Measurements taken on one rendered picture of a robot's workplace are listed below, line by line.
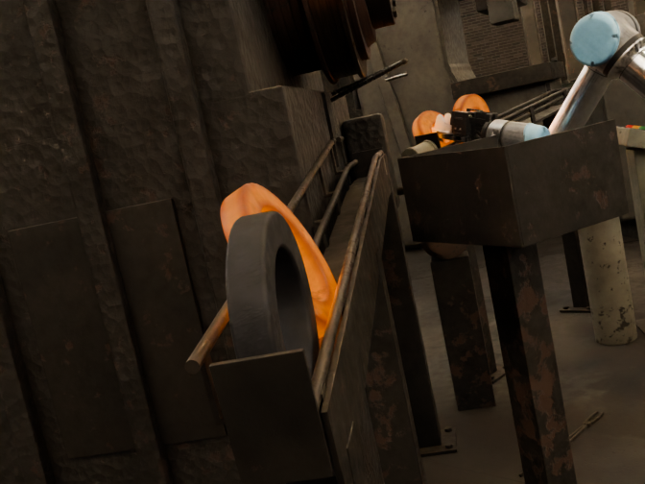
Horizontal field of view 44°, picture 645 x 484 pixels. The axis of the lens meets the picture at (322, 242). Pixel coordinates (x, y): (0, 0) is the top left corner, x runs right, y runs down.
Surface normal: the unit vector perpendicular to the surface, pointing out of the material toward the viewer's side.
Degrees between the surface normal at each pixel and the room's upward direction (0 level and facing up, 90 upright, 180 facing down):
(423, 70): 90
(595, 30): 85
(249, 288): 59
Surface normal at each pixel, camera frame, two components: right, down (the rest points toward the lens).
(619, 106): 0.12, 0.11
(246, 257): -0.24, -0.56
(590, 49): -0.70, 0.16
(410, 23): -0.37, 0.21
